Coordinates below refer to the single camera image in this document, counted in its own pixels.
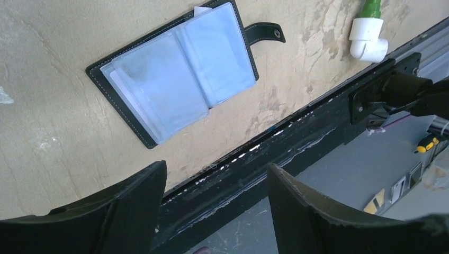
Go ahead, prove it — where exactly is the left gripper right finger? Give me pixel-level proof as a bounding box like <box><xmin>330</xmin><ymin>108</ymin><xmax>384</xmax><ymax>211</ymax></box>
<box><xmin>267</xmin><ymin>164</ymin><xmax>448</xmax><ymax>253</ymax></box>

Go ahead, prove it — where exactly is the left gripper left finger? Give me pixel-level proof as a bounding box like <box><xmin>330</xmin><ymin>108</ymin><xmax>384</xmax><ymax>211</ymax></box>
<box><xmin>1</xmin><ymin>161</ymin><xmax>167</xmax><ymax>253</ymax></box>

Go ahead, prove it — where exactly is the black leather card holder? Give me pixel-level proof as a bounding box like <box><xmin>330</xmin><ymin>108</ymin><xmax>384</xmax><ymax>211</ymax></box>
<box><xmin>86</xmin><ymin>1</ymin><xmax>285</xmax><ymax>149</ymax></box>

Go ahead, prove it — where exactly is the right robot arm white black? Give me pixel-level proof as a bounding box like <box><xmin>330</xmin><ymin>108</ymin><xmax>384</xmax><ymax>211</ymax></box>
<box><xmin>380</xmin><ymin>73</ymin><xmax>448</xmax><ymax>120</ymax></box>

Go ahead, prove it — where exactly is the yellow black screwdriver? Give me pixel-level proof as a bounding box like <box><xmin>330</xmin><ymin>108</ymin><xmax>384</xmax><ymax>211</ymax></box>
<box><xmin>415</xmin><ymin>134</ymin><xmax>440</xmax><ymax>153</ymax></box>

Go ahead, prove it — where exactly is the green white pipe fitting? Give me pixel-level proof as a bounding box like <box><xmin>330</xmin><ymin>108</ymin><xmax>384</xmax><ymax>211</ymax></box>
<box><xmin>349</xmin><ymin>0</ymin><xmax>389</xmax><ymax>63</ymax></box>

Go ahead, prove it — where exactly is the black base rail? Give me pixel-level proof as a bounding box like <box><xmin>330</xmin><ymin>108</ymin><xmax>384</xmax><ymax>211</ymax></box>
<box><xmin>150</xmin><ymin>52</ymin><xmax>421</xmax><ymax>253</ymax></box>

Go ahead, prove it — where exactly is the aluminium frame rail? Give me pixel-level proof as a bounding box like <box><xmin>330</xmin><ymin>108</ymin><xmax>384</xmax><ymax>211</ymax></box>
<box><xmin>389</xmin><ymin>18</ymin><xmax>448</xmax><ymax>83</ymax></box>

